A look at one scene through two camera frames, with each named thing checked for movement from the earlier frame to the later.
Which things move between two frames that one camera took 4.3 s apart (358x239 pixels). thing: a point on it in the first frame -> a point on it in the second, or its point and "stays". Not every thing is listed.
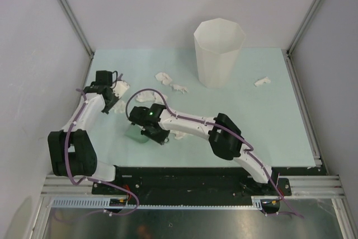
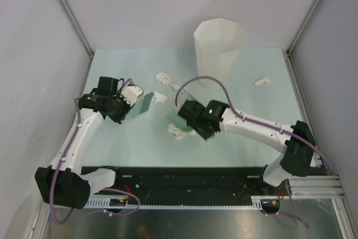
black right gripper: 160,139 -> 204,135
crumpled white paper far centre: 165,78 stays
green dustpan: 133,132 -> 177,120
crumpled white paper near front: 179,135 stays
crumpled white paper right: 260,81 stays
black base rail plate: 206,184 stays
